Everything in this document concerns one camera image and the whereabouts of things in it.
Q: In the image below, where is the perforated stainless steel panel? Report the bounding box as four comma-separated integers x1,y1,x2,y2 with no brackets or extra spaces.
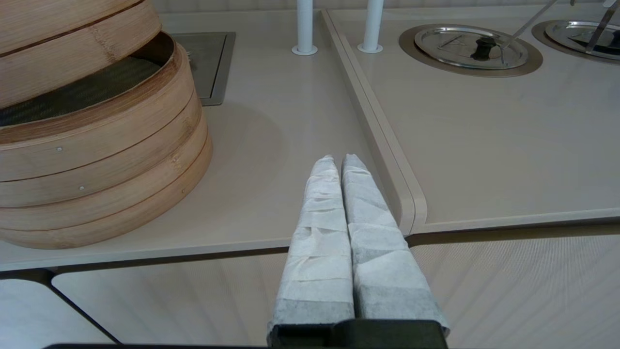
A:
172,32,236,106

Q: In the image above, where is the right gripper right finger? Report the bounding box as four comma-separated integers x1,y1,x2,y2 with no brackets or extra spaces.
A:
341,154,451,336

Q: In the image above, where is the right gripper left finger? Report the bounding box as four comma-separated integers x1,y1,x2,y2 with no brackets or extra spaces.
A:
268,155,356,336

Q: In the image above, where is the steel pot lid black knob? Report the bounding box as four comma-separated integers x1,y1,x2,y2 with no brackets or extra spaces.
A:
545,19,620,61
414,24,529,70

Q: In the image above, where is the woven bamboo steamer lid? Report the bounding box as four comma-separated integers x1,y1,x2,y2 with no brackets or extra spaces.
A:
0,0,163,110

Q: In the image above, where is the steel utensil handle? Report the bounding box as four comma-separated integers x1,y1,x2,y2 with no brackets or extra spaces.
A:
585,0,620,54

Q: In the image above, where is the bamboo steamer basket stack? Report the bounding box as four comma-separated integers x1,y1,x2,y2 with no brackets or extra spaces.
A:
0,32,214,250

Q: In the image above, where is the steel ladle handle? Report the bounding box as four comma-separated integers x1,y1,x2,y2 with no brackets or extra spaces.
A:
501,0,558,50

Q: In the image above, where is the white metal pole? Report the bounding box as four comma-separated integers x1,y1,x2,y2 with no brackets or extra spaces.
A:
292,0,318,56
357,0,384,54

